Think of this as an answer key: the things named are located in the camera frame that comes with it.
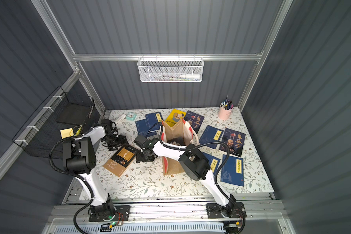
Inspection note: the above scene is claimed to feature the brown gold scroll book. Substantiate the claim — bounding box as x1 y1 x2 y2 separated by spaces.
103 145 137 177

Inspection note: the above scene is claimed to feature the jute canvas bag red trim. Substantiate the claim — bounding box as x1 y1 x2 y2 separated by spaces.
161 119 199 176

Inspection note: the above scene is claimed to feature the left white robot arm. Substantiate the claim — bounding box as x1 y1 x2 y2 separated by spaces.
48 119 130 222

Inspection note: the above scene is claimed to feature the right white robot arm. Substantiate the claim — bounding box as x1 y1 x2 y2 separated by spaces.
134 127 247 221

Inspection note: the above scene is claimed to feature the dark portrait book near bag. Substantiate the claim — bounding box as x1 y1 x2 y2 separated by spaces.
184 111 204 133

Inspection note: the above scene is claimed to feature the white eraser block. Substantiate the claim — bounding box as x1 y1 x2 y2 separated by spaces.
114 114 126 125

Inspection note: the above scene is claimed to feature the blue book back left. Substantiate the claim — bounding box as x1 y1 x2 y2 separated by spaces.
135 119 160 137

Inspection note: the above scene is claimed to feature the mint green small box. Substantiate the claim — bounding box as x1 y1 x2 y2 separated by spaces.
126 112 137 121

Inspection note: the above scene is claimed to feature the yellow pen in basket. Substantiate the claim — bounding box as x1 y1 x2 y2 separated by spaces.
74 125 83 136

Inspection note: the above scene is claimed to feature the blue book yellow label back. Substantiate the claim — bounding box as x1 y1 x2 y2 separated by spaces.
145 112 163 131

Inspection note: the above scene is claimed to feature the black tray in side basket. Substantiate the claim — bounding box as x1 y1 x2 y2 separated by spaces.
56 103 94 125

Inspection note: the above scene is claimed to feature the yellow sticky note pad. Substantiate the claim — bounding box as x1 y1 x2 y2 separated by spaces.
60 128 74 139

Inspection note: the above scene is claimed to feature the yellow cartoon cover book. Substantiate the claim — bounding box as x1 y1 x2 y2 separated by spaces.
165 109 186 127

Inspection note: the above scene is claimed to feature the blue book front centre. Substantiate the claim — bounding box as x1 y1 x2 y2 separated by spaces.
203 153 221 175

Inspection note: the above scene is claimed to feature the blue book middle right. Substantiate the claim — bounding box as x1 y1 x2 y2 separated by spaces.
199 125 223 144

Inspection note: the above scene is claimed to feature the blue book front right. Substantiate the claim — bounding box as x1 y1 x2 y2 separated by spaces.
220 156 244 187

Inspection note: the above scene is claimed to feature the dark portrait book right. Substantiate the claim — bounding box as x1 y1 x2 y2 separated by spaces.
219 128 246 157

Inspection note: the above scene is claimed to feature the pink pen cup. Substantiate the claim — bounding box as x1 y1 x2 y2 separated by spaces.
218 96 234 121

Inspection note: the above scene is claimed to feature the white marker in basket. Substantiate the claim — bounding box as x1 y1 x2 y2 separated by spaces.
178 74 200 81

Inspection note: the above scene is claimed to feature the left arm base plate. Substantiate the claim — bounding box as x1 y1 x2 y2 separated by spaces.
88 205 131 222

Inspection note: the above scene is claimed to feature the black wire side basket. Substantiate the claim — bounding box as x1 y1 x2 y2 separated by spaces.
12 82 100 158

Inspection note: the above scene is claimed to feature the white wire wall basket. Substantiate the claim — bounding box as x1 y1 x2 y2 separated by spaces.
137 56 204 82

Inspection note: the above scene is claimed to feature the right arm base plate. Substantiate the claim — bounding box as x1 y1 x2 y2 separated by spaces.
206 202 247 219

